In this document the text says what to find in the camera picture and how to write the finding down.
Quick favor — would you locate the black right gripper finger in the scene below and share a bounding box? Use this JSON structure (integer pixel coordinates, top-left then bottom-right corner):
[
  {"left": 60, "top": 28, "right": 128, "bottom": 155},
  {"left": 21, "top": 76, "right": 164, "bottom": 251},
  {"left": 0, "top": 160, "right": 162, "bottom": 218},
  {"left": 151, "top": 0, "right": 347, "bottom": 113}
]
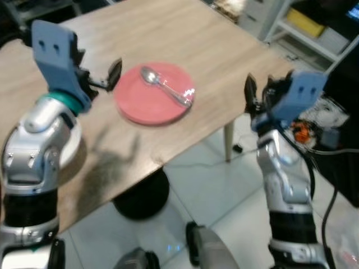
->
[{"left": 244, "top": 73, "right": 259, "bottom": 111}]

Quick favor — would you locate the silver metal spoon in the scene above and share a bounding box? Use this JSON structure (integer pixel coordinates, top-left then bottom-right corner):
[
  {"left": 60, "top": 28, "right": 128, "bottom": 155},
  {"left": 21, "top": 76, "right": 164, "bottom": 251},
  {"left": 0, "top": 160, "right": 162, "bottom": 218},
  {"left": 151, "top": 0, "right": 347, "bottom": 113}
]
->
[{"left": 140, "top": 66, "right": 194, "bottom": 108}]

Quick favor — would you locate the pink round plate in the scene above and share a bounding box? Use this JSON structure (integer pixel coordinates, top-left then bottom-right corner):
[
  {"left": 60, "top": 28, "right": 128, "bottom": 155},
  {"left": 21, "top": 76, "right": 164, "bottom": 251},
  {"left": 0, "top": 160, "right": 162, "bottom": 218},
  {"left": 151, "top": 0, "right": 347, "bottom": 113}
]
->
[{"left": 114, "top": 62, "right": 196, "bottom": 126}]

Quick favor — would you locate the orange plug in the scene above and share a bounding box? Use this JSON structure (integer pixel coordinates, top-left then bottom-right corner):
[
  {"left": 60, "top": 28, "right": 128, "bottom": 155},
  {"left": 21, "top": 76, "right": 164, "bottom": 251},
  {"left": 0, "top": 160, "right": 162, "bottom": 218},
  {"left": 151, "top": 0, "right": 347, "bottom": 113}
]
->
[{"left": 294, "top": 120, "right": 312, "bottom": 144}]

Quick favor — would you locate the wooden table leg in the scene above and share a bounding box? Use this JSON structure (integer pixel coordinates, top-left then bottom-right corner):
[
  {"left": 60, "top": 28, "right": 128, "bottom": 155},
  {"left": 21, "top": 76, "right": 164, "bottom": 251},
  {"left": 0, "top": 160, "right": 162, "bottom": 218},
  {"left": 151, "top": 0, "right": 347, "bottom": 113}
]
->
[{"left": 223, "top": 119, "right": 237, "bottom": 163}]

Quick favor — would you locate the grey box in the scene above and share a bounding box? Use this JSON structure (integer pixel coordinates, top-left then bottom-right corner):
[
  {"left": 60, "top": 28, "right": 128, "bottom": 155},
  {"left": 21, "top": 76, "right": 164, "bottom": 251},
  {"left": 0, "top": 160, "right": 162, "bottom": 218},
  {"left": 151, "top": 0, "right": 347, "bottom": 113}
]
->
[{"left": 319, "top": 27, "right": 349, "bottom": 54}]

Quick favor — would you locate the white metal shelf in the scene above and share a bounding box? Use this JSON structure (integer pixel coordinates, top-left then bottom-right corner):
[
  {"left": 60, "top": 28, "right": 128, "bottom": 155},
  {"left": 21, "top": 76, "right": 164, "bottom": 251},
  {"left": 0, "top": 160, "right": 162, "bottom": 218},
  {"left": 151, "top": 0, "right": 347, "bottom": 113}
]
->
[{"left": 264, "top": 0, "right": 359, "bottom": 63}]

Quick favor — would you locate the white drawer cabinet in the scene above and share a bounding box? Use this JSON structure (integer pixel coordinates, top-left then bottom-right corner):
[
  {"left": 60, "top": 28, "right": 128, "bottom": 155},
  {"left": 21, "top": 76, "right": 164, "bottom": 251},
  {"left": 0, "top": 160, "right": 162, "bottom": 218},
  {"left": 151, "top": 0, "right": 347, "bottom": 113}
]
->
[{"left": 238, "top": 0, "right": 293, "bottom": 41}]

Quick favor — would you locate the yellow box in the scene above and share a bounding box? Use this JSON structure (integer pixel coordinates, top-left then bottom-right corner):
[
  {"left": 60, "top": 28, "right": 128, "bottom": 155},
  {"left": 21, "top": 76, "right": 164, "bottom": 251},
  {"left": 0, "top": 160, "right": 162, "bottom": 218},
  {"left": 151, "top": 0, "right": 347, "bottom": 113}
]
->
[{"left": 286, "top": 8, "right": 325, "bottom": 39}]

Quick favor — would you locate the beige crumpled bundle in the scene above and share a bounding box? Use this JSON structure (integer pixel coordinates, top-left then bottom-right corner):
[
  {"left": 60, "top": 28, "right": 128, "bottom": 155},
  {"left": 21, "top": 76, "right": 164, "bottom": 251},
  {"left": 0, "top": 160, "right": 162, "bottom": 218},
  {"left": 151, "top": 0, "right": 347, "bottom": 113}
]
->
[{"left": 216, "top": 0, "right": 248, "bottom": 21}]

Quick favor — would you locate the robot right leg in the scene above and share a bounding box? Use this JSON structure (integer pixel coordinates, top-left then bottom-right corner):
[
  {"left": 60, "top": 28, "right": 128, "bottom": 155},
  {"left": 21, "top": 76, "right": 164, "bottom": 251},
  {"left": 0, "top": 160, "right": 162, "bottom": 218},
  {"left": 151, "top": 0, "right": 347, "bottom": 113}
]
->
[{"left": 185, "top": 221, "right": 243, "bottom": 269}]

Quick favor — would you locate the robot leg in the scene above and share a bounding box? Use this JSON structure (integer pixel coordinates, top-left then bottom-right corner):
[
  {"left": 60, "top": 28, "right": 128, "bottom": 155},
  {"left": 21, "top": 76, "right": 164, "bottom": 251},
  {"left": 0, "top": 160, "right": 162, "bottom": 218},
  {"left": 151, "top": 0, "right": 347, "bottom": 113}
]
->
[
  {"left": 112, "top": 247, "right": 161, "bottom": 269},
  {"left": 185, "top": 221, "right": 243, "bottom": 269}
]

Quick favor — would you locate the clear plastic bag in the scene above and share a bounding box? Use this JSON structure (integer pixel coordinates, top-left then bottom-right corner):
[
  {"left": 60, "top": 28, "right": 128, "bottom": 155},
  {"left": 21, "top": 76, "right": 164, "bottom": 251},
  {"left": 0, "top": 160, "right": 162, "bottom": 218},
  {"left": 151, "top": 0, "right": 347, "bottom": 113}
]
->
[{"left": 330, "top": 205, "right": 359, "bottom": 269}]

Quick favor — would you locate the robot left leg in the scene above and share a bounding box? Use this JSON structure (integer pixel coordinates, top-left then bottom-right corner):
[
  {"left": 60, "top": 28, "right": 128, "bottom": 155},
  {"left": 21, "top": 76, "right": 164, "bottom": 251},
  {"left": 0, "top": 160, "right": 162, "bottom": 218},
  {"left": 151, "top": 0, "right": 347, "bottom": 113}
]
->
[{"left": 112, "top": 247, "right": 161, "bottom": 269}]

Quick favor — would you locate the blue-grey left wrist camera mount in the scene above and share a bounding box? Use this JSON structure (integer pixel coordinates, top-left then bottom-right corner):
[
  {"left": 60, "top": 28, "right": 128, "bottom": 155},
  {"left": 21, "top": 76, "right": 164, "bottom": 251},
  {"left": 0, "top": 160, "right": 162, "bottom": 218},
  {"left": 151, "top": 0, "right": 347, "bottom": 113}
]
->
[{"left": 31, "top": 20, "right": 93, "bottom": 110}]

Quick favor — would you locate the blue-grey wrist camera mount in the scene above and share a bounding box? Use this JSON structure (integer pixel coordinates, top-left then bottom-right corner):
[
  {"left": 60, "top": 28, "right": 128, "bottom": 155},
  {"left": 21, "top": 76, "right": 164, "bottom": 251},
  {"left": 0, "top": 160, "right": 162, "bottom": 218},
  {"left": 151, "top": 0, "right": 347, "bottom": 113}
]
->
[
  {"left": 31, "top": 20, "right": 93, "bottom": 110},
  {"left": 252, "top": 70, "right": 329, "bottom": 133}
]

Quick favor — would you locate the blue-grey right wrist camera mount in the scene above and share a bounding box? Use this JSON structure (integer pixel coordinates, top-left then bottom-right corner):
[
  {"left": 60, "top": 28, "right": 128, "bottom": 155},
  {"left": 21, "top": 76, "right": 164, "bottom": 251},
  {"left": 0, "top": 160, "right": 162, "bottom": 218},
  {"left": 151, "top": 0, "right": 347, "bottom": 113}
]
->
[{"left": 252, "top": 70, "right": 329, "bottom": 133}]

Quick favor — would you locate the tangled cable pile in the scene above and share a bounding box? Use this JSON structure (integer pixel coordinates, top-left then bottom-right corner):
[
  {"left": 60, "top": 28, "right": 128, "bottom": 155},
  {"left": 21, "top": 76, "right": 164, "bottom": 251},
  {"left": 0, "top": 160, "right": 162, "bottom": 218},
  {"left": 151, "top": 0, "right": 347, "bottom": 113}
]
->
[{"left": 300, "top": 100, "right": 351, "bottom": 149}]

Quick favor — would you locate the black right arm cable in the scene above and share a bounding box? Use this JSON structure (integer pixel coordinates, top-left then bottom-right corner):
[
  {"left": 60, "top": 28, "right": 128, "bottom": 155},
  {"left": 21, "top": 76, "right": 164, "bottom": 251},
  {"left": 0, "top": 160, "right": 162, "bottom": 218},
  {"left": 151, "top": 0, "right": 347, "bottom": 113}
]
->
[{"left": 278, "top": 128, "right": 338, "bottom": 267}]

